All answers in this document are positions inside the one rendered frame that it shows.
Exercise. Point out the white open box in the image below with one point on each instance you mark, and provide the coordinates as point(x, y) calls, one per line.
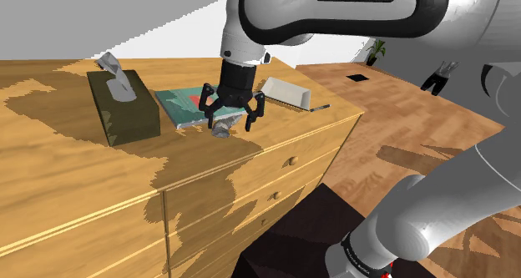
point(285, 92)

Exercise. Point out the black pen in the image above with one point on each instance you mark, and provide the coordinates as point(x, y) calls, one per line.
point(320, 107)

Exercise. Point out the potted green plant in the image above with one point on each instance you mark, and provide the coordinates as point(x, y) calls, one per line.
point(376, 51)

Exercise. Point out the wooden chest of drawers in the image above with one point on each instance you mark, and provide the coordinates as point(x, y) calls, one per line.
point(61, 167)

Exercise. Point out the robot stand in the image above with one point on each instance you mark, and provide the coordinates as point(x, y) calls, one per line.
point(293, 236)

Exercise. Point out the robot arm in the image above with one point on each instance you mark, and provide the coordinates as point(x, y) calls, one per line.
point(447, 204)

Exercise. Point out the grey crumpled lump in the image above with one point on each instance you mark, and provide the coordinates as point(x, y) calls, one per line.
point(223, 128)

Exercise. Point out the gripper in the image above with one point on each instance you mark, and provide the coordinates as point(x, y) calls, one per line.
point(236, 84)

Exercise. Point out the green book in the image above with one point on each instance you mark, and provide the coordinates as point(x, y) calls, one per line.
point(179, 102)

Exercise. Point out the olive tissue box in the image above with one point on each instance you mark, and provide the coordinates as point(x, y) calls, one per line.
point(126, 114)

